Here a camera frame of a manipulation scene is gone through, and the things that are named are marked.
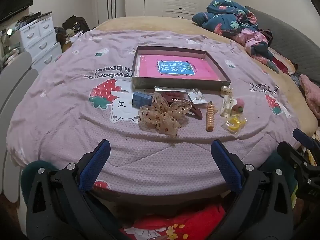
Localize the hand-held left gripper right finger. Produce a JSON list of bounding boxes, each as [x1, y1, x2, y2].
[[200, 139, 294, 240]]

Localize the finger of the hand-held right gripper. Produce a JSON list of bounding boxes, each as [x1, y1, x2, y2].
[[293, 129, 320, 154], [277, 142, 312, 173]]

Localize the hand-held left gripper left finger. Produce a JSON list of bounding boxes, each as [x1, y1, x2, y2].
[[26, 139, 125, 240]]

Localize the yellow earrings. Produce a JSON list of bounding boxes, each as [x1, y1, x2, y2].
[[223, 114, 248, 133]]

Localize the orange spiral hair tie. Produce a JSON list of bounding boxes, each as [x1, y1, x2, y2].
[[206, 101, 218, 132]]

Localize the white hair claw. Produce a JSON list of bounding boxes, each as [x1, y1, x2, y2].
[[220, 94, 234, 117]]

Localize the pink pompom hair tie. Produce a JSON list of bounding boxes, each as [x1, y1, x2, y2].
[[232, 97, 244, 113]]

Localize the earring card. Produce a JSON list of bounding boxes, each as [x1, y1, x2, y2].
[[154, 86, 208, 105]]

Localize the small blue plastic box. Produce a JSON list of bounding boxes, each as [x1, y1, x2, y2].
[[132, 91, 153, 107]]

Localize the sheer polka dot hair bow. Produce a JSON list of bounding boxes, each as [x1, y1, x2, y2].
[[138, 92, 192, 138]]

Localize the dark red hair clip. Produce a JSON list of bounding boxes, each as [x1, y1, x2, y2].
[[160, 92, 203, 120]]

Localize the shallow cardboard box tray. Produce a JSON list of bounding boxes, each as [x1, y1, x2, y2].
[[132, 46, 231, 90]]

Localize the pink plush cloth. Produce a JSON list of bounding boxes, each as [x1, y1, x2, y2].
[[299, 74, 320, 119]]

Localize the purple strawberry print blanket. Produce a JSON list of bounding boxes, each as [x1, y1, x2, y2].
[[6, 29, 304, 198]]

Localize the pearl hair clip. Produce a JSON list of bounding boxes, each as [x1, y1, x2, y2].
[[220, 85, 233, 98]]

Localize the red printed clothing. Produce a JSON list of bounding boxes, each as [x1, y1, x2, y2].
[[120, 204, 227, 240]]

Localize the grey headboard cushion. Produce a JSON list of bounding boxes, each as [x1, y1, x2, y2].
[[246, 6, 320, 83]]

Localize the pink book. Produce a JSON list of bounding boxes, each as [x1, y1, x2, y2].
[[138, 54, 222, 81]]

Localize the light grey rounded panel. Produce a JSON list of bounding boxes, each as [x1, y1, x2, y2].
[[0, 51, 39, 203]]

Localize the pile of clothes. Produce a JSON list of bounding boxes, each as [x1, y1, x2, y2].
[[55, 26, 84, 53]]

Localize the white drawer cabinet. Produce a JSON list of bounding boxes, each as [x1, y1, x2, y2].
[[15, 11, 63, 72]]

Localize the dark bag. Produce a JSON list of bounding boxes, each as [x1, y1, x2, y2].
[[62, 15, 90, 34]]

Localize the dark blue floral quilt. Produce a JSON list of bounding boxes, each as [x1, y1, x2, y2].
[[192, 0, 259, 38]]

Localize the white door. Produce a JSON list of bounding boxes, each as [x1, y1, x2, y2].
[[96, 0, 127, 27]]

